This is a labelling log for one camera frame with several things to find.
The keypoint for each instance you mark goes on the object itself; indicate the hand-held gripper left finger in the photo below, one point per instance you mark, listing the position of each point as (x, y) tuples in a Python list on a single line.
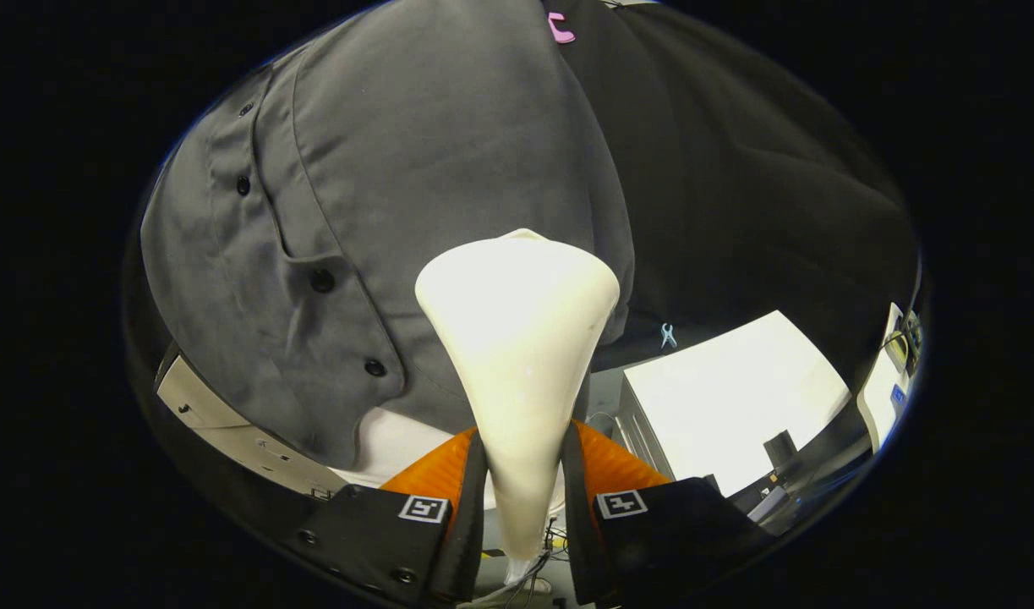
[(466, 524)]

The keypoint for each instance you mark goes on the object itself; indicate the white mannequin torso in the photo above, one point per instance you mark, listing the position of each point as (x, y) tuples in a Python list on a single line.
[(398, 444)]

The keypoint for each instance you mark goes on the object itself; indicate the white table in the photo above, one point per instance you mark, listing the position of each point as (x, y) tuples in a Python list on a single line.
[(719, 397)]

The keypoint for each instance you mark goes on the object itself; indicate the light blue clip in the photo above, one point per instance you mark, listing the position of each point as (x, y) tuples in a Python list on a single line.
[(669, 336)]

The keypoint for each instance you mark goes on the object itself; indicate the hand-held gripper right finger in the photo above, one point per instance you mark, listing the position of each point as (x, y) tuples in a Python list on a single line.
[(577, 524)]

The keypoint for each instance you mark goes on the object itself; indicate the grey metal cabinet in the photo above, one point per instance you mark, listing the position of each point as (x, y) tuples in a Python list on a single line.
[(229, 431)]

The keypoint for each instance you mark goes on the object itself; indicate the grey polo shirt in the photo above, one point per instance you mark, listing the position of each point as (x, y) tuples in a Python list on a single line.
[(449, 127)]

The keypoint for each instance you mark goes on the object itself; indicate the white garment steamer head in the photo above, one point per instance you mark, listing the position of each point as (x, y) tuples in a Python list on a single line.
[(521, 338)]

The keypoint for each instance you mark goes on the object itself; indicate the black backdrop cloth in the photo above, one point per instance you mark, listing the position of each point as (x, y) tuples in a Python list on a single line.
[(753, 186)]

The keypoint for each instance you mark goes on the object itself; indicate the white side desk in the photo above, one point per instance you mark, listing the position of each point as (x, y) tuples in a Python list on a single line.
[(880, 397)]

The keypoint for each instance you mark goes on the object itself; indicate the small black box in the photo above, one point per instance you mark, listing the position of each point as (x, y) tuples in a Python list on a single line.
[(711, 482), (780, 448)]

